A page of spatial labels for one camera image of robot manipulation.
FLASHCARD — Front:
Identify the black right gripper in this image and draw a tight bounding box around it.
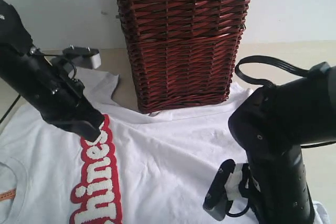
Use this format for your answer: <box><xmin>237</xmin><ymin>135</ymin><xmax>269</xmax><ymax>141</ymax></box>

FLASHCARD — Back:
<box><xmin>228</xmin><ymin>88</ymin><xmax>315</xmax><ymax>223</ymax></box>

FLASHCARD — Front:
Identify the dark red wicker basket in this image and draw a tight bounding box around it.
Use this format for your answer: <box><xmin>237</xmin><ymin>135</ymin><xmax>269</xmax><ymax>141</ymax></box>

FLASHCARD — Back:
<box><xmin>117</xmin><ymin>0</ymin><xmax>250</xmax><ymax>113</ymax></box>

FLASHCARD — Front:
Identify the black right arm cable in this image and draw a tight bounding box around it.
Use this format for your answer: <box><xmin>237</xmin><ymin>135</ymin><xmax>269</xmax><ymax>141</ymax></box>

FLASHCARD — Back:
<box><xmin>225</xmin><ymin>55</ymin><xmax>331</xmax><ymax>217</ymax></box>

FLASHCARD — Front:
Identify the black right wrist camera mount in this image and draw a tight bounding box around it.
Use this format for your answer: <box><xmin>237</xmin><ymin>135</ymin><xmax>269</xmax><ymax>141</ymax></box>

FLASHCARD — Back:
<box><xmin>203</xmin><ymin>159</ymin><xmax>250</xmax><ymax>221</ymax></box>

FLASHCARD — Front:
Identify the orange garment neck tag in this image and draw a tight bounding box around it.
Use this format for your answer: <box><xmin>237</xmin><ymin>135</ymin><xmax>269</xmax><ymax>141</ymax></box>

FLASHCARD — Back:
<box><xmin>0</xmin><ymin>188</ymin><xmax>16</xmax><ymax>201</ymax></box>

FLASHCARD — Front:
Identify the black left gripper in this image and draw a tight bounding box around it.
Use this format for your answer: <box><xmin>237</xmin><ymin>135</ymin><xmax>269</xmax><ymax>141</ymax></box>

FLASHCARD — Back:
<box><xmin>1</xmin><ymin>1</ymin><xmax>103</xmax><ymax>141</ymax></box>

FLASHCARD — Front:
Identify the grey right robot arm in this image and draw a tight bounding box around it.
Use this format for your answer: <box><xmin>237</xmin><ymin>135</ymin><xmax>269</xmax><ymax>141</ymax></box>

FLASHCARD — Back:
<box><xmin>228</xmin><ymin>63</ymin><xmax>335</xmax><ymax>223</ymax></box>

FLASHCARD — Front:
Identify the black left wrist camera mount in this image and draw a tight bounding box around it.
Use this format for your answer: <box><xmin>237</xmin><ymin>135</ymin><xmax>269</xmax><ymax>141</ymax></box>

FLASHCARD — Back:
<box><xmin>51</xmin><ymin>45</ymin><xmax>101</xmax><ymax>72</ymax></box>

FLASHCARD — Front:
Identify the white t-shirt red lettering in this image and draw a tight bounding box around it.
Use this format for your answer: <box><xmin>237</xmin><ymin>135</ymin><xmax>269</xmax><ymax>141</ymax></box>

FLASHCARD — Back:
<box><xmin>0</xmin><ymin>71</ymin><xmax>329</xmax><ymax>224</ymax></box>

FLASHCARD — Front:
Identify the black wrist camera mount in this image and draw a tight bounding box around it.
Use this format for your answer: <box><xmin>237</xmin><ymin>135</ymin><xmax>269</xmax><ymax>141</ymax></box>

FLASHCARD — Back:
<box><xmin>203</xmin><ymin>159</ymin><xmax>250</xmax><ymax>221</ymax></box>
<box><xmin>51</xmin><ymin>45</ymin><xmax>101</xmax><ymax>72</ymax></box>

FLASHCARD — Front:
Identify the black left camera cable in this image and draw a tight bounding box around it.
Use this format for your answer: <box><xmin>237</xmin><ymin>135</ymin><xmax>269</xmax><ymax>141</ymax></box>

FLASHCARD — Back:
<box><xmin>0</xmin><ymin>93</ymin><xmax>22</xmax><ymax>124</ymax></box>

